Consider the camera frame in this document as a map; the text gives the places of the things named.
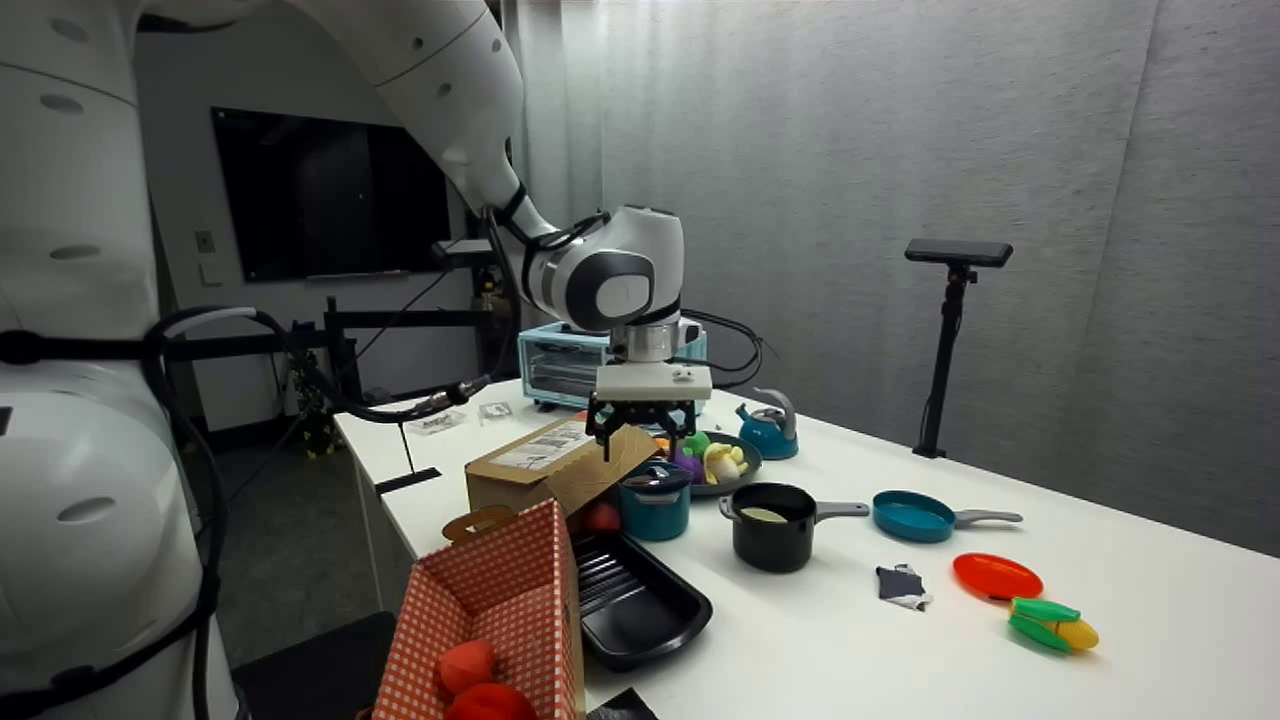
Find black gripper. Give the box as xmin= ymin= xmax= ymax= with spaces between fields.
xmin=587 ymin=364 xmax=714 ymax=458

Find glass pot lid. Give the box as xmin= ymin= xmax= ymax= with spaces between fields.
xmin=618 ymin=464 xmax=688 ymax=499

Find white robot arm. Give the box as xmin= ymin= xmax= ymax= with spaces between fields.
xmin=0 ymin=0 xmax=708 ymax=720

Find blue pot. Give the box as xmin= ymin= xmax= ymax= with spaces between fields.
xmin=618 ymin=488 xmax=691 ymax=538

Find black pot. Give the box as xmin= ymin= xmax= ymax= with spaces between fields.
xmin=722 ymin=482 xmax=869 ymax=571

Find purple plush eggplant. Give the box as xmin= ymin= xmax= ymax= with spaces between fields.
xmin=671 ymin=453 xmax=703 ymax=482

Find brown cardboard box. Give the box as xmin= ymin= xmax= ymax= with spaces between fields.
xmin=466 ymin=419 xmax=655 ymax=515

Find yellow plush banana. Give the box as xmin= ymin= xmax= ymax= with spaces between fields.
xmin=703 ymin=443 xmax=748 ymax=482

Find light blue toaster oven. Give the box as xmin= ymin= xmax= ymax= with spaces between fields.
xmin=517 ymin=322 xmax=620 ymax=406

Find dark grey plate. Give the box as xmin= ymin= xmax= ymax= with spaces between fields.
xmin=671 ymin=432 xmax=762 ymax=499

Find teal kettle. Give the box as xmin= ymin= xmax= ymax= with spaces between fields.
xmin=736 ymin=388 xmax=799 ymax=458

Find black baking tray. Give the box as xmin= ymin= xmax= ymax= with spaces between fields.
xmin=577 ymin=537 xmax=714 ymax=671

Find red checkered basket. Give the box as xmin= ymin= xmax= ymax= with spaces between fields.
xmin=373 ymin=499 xmax=583 ymax=720

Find teal frying pan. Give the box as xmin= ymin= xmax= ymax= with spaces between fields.
xmin=871 ymin=491 xmax=1022 ymax=544

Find red toy tomato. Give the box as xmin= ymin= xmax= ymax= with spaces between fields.
xmin=436 ymin=640 xmax=495 ymax=695

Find small dark card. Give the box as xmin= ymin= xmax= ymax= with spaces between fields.
xmin=877 ymin=565 xmax=930 ymax=612

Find orange plate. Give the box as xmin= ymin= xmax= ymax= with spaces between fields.
xmin=951 ymin=553 xmax=1044 ymax=605

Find toy corn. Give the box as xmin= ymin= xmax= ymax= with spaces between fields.
xmin=1010 ymin=598 xmax=1099 ymax=657

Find black camera tripod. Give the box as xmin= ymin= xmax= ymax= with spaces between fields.
xmin=903 ymin=238 xmax=1012 ymax=454

